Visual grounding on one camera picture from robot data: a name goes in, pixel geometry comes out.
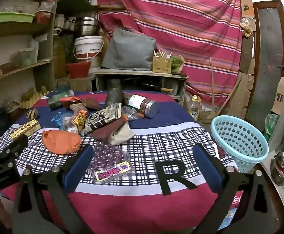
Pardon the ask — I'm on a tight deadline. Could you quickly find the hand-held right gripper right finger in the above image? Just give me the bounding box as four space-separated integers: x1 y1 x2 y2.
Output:
193 143 284 234

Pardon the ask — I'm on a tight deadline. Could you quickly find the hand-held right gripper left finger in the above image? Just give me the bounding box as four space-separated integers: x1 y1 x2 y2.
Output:
12 144 101 234

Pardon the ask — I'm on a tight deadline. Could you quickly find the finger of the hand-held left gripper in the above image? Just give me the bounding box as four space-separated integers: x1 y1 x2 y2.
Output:
0 135 29 166

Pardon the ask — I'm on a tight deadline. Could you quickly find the orange cloth pouch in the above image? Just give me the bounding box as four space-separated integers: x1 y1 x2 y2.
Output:
42 130 82 155

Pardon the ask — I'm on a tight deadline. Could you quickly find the light blue plastic basket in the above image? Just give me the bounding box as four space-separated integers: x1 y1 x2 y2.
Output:
210 114 269 173

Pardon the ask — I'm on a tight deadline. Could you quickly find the small brown paper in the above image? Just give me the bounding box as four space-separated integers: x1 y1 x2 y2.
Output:
26 108 39 120

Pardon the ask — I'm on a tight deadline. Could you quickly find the clear plastic bag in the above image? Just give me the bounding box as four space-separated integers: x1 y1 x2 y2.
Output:
62 116 80 135

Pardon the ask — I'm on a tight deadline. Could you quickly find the dark red cloth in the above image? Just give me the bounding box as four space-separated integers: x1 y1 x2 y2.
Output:
92 114 128 142

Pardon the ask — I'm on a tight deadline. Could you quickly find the orange and black snack packet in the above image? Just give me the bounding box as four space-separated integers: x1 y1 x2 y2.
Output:
70 108 88 132

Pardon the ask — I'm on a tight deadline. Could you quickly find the blue plastic wrapper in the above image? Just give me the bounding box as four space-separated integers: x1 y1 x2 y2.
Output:
51 112 70 131

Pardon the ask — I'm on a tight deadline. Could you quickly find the black and white snack bag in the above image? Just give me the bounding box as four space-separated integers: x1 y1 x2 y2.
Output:
85 103 122 135

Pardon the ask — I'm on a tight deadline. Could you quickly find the beige cloth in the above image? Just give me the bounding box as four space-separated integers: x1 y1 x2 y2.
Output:
107 121 135 145

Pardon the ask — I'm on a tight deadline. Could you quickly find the large brown paper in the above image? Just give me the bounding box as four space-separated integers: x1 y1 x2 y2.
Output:
69 102 87 114

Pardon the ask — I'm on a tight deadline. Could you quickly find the brown scouring pad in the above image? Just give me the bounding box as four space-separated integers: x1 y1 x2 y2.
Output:
83 97 101 111

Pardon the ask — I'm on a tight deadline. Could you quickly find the red foil wrapper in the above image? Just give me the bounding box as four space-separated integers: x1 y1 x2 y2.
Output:
59 96 84 109

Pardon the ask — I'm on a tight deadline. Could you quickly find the clear crinkled plastic wrapper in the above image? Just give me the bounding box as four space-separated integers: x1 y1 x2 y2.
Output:
121 106 145 121

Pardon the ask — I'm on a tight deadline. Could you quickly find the black paper cup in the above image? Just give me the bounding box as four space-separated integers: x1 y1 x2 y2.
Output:
104 88 124 108

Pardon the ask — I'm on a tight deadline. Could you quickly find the yellow printed carton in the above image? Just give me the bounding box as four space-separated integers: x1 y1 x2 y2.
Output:
10 119 41 140

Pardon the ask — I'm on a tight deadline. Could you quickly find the purple blister candy pack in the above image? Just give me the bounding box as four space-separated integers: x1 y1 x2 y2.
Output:
88 143 134 186

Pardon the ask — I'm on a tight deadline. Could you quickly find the black letter marker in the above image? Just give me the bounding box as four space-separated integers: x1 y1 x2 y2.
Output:
156 161 198 196

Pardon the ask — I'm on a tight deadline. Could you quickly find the yellow egg carton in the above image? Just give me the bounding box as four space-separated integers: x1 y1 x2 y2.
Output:
19 91 50 109

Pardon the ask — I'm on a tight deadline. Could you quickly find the large potato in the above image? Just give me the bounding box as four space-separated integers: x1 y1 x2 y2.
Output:
21 88 35 101

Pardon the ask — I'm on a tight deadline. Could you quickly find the small oil bottle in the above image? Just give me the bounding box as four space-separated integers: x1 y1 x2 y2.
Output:
186 95 203 122

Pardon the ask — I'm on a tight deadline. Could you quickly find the green label plastic jar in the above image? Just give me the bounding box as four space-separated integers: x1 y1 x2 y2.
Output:
47 90 75 111

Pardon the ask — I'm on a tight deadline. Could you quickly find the striped plaid tablecloth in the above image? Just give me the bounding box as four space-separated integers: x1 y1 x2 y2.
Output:
0 90 245 234

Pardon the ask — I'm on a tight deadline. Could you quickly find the steel bowls stack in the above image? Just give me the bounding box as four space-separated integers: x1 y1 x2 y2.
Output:
270 151 284 188

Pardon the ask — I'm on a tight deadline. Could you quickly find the green plastic bag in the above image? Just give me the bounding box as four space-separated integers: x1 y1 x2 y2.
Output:
264 113 280 136

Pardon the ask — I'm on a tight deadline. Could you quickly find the wooden stick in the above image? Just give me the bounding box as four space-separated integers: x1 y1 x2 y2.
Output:
210 57 219 119

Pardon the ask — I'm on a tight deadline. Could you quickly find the brown cardboard box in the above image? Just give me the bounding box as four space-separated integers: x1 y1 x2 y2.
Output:
57 74 95 92

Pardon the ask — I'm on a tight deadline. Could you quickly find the white label nut jar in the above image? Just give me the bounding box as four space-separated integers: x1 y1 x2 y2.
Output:
124 93 159 119

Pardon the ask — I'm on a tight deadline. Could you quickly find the clear plastic container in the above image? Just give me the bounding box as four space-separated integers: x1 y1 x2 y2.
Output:
12 49 39 66

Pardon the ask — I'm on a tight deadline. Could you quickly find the red plastic basket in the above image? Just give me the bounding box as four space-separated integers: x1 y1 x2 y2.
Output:
65 61 92 79

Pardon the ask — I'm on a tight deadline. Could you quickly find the printed cardboard box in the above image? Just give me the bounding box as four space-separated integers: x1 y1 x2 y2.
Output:
271 77 284 114

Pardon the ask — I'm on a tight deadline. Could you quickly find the green leafy bundle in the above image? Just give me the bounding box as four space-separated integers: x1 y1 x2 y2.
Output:
171 56 184 74

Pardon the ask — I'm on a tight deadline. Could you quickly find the large yellow oil jug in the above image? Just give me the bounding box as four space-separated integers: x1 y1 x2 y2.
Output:
52 28 67 78

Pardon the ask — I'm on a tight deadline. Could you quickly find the low wooden cabinet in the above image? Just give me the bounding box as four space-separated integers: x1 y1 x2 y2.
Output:
93 68 189 103

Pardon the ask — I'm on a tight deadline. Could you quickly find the yellow utensil holder box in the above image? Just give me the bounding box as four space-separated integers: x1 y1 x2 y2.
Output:
152 55 172 74

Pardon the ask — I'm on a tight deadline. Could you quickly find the wooden shelf unit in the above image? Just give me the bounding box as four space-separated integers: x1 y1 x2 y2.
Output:
0 0 61 108

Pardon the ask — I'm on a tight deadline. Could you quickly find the metal door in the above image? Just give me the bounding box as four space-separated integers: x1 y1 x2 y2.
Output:
250 1 284 131

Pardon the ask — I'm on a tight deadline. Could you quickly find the white plastic bucket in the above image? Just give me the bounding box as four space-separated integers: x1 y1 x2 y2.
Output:
73 35 104 62

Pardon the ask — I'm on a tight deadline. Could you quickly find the grey cushion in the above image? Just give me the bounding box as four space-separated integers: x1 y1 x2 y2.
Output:
101 28 157 70

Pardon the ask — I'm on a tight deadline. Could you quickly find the green plastic tray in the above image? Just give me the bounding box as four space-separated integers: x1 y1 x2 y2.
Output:
0 12 35 23

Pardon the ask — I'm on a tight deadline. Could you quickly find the small red basket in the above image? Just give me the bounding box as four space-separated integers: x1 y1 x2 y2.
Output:
35 10 53 24

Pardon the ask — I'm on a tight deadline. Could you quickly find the large steel pot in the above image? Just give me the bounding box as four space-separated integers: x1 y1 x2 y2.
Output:
74 17 101 37

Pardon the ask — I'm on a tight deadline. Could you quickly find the red striped curtain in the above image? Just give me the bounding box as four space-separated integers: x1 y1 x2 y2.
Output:
97 0 243 108

